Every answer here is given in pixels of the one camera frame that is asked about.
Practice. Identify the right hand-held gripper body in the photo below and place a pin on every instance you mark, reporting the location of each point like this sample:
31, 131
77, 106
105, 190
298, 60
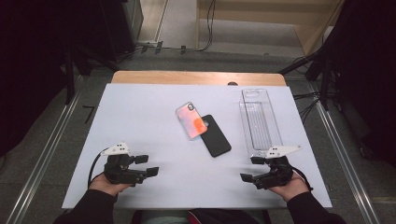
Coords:
278, 174

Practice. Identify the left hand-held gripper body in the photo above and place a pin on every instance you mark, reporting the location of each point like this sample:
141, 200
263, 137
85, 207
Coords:
120, 169

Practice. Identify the clear plastic tray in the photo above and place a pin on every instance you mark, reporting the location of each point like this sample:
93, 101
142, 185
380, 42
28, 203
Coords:
260, 121

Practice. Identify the black phone case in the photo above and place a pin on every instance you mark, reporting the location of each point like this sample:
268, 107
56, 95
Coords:
216, 138

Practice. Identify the pink phone case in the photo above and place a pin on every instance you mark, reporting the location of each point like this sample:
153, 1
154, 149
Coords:
190, 119

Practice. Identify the person's right hand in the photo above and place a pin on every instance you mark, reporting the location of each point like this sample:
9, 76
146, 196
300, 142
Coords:
292, 188

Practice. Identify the person's left hand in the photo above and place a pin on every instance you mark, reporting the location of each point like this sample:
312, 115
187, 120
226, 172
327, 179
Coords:
104, 186

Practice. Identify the white table board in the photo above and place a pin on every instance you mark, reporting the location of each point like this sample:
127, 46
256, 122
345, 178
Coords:
149, 124

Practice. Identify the dark round table grommet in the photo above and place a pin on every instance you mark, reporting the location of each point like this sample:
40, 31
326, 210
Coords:
232, 83

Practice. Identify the wooden table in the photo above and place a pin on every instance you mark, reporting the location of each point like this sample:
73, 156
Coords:
186, 77

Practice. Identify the black metal stand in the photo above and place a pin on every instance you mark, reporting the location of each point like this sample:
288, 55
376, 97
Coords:
325, 84
70, 81

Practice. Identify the dark curtain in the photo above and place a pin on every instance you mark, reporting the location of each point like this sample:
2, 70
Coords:
367, 77
31, 62

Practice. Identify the black cabinet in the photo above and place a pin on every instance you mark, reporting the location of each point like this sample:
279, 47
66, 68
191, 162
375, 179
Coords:
124, 25

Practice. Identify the light wooden shelf unit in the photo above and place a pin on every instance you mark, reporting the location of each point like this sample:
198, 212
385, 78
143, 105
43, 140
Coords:
311, 28

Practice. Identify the metal floor rail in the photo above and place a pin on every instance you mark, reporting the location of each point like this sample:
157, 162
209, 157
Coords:
46, 152
342, 155

